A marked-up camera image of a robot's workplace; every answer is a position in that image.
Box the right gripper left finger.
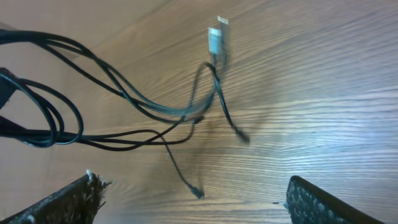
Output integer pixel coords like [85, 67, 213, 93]
[1, 170, 111, 224]

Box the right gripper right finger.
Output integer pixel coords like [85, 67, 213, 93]
[284, 175, 382, 224]

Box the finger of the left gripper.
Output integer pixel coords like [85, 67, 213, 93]
[1, 117, 47, 146]
[0, 68, 17, 108]

